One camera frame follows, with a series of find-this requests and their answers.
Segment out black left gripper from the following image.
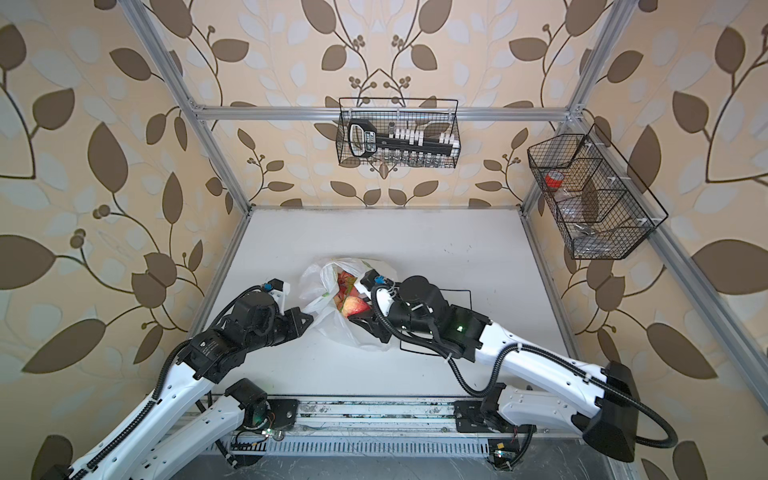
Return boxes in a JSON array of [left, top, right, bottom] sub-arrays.
[[244, 306, 317, 356]]

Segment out white plastic bag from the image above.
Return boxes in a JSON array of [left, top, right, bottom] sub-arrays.
[[299, 257, 399, 352]]

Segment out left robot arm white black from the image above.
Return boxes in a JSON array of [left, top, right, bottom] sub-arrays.
[[43, 279, 313, 479]]

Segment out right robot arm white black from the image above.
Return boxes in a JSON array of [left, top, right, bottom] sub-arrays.
[[347, 270, 678, 463]]

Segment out fake fruits in bag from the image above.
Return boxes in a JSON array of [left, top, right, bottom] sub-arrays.
[[334, 271, 370, 318]]

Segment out black outlined white mat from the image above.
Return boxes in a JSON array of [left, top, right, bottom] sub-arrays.
[[399, 288, 473, 357]]

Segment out black socket tool set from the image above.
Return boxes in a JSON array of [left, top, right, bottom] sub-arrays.
[[345, 119, 461, 159]]

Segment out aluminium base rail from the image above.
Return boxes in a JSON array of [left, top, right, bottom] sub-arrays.
[[173, 395, 601, 460]]

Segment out black wire basket back wall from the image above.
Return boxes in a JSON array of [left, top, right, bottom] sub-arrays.
[[335, 95, 462, 169]]

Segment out black wire basket wall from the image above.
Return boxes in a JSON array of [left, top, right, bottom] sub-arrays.
[[335, 95, 462, 169], [527, 125, 668, 260]]

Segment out black wire basket right wall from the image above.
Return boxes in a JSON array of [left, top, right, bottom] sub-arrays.
[[527, 125, 668, 260]]

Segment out aluminium corner post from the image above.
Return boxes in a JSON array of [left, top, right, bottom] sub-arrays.
[[520, 1, 637, 222]]

